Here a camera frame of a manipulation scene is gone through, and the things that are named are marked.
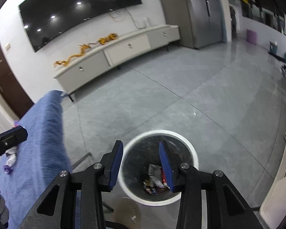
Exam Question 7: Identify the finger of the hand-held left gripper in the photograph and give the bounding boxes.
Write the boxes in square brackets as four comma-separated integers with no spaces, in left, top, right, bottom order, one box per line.
[0,126,28,165]

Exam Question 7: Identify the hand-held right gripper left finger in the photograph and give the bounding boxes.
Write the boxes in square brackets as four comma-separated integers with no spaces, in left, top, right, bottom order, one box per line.
[18,140,124,229]

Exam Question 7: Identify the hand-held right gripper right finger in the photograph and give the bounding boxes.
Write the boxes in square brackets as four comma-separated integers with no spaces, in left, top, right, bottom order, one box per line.
[159,140,265,229]

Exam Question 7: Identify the white round trash bin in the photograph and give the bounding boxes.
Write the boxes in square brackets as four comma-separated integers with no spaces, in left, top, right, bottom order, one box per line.
[118,129,199,206]

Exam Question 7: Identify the white printed wrapper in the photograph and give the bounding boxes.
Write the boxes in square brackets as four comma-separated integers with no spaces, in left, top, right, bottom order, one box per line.
[149,164,163,186]

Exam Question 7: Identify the crumpled white wrapper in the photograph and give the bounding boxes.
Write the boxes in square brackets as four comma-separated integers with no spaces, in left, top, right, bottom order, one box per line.
[5,147,19,167]

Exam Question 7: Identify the colourful wrapper scraps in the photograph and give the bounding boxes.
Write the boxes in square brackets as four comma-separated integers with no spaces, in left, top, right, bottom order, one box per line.
[143,180,159,195]

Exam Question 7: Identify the blue table cloth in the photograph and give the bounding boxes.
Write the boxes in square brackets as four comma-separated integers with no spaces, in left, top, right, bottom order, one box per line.
[0,90,105,229]

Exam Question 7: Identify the grey metal table leg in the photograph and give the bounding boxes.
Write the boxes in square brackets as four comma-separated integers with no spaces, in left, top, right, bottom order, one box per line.
[73,152,93,170]

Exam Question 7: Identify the brown wooden door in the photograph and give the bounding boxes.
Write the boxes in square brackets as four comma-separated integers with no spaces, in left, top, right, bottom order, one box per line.
[0,35,35,120]

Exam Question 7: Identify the white television cabinet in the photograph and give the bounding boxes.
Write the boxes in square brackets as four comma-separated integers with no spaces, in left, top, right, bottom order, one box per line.
[53,24,181,102]

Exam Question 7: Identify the white coffee table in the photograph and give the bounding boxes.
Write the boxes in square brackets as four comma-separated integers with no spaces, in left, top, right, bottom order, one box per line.
[260,124,286,222]

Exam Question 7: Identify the golden dragon decoration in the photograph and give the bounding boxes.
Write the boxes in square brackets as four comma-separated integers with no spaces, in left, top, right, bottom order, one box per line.
[53,33,120,68]

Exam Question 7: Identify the grey tall wardrobe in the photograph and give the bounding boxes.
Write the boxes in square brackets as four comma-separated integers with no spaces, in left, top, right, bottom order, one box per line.
[155,0,223,49]

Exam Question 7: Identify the purple bin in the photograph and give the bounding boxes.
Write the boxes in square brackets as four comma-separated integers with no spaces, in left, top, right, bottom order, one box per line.
[246,29,256,44]

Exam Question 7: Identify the black wall television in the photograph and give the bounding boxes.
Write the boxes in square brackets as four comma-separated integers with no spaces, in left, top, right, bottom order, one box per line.
[18,0,143,53]

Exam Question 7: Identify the wall cable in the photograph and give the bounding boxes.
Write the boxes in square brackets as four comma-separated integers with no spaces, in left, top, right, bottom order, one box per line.
[108,8,146,29]

